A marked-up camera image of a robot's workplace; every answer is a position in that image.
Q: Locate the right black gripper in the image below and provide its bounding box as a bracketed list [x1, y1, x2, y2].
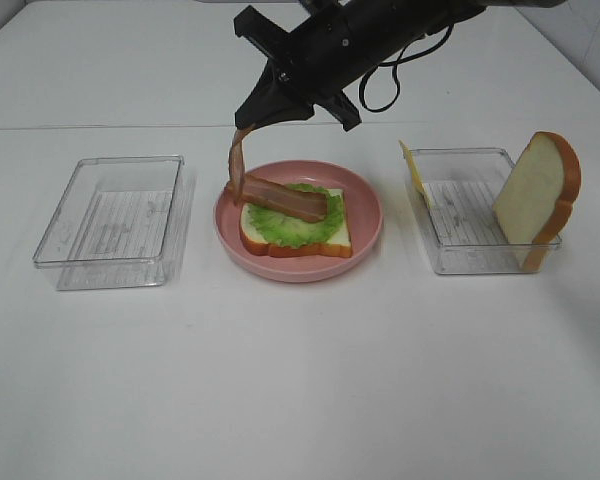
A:
[234, 6, 361, 131]

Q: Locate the bacon strip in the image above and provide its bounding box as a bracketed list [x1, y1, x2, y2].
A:
[228, 125, 254, 204]
[225, 174, 328, 223]

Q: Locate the green lettuce leaf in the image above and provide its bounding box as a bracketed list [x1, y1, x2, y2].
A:
[240, 183, 351, 249]

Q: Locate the yellow cheese slice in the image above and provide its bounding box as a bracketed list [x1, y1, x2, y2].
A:
[399, 140, 430, 207]

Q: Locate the bread slice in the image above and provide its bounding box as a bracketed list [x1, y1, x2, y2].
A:
[493, 131, 581, 273]
[239, 183, 353, 258]

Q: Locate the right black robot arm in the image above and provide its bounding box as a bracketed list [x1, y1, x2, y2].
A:
[234, 0, 492, 131]

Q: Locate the pink round plate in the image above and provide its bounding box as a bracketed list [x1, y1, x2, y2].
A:
[214, 160, 383, 283]

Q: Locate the left clear plastic tray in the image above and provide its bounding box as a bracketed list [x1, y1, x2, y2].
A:
[33, 155, 193, 291]

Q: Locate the clear plastic tray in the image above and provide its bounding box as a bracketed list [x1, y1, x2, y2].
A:
[33, 155, 193, 291]
[407, 148, 562, 275]

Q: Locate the right clear plastic tray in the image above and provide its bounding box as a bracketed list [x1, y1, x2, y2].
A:
[407, 148, 562, 275]

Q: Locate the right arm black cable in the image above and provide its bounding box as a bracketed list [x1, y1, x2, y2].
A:
[358, 22, 454, 113]

